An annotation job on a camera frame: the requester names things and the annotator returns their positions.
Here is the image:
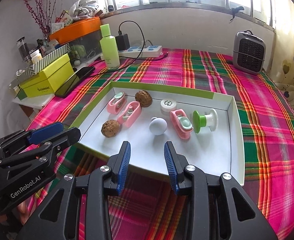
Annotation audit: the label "small brown walnut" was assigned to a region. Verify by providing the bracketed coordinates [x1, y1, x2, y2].
[101, 119, 120, 138]

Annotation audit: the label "pink clip with white pad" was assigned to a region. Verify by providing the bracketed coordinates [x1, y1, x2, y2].
[170, 109, 193, 140]

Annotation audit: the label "white round knob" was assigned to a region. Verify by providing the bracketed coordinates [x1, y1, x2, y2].
[149, 117, 168, 136]

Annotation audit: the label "pink clip with mint pad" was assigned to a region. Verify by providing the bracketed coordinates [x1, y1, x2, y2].
[107, 91, 127, 115]

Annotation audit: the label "green and white spool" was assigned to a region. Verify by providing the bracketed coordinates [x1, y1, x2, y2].
[193, 108, 218, 134]

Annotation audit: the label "white round perforated cap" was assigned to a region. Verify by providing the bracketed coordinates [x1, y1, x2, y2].
[160, 99, 177, 113]

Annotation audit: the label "large brown walnut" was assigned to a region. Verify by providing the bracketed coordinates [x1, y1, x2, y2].
[135, 90, 152, 107]

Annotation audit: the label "white side shelf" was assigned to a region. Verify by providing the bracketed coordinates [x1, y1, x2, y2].
[12, 54, 100, 110]

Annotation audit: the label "small green box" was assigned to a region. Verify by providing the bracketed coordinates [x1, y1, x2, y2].
[16, 89, 27, 100]

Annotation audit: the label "yellow shoe box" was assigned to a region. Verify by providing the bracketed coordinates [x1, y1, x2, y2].
[19, 54, 74, 98]

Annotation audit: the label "green and white open box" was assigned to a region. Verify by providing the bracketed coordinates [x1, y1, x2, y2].
[73, 81, 245, 184]

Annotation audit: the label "grey chevron pattern box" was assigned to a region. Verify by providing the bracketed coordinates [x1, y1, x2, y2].
[9, 43, 71, 88]

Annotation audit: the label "black smartphone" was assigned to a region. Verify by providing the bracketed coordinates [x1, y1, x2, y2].
[55, 67, 95, 98]

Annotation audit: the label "white pill bottle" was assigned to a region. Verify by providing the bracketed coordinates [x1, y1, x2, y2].
[30, 49, 42, 64]

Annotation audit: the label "dark glass jar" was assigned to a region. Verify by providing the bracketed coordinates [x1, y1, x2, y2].
[16, 36, 31, 62]

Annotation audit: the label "light green plastic bottle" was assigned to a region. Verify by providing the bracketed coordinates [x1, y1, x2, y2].
[100, 24, 120, 69]

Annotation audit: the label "pink green plaid cloth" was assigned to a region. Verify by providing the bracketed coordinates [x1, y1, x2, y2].
[19, 48, 294, 240]

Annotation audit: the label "black power adapter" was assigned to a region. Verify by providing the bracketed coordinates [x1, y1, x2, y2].
[116, 34, 130, 51]

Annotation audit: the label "dried red flower branches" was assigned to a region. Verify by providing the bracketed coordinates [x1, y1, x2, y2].
[23, 0, 57, 38]

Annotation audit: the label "orange plastic tray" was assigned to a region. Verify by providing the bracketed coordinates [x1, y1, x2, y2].
[49, 17, 101, 45]

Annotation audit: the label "white power strip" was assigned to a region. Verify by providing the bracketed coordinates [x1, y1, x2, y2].
[100, 44, 163, 60]

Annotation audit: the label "small grey heater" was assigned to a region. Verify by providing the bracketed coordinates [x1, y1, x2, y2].
[232, 30, 266, 75]

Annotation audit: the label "patterned curtain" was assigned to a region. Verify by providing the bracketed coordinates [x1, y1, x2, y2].
[269, 6, 294, 112]

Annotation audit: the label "black window latch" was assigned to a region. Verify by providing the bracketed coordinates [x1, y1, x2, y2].
[230, 5, 245, 22]

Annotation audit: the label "black charging cable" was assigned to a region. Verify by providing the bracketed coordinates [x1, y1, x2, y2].
[87, 20, 169, 79]

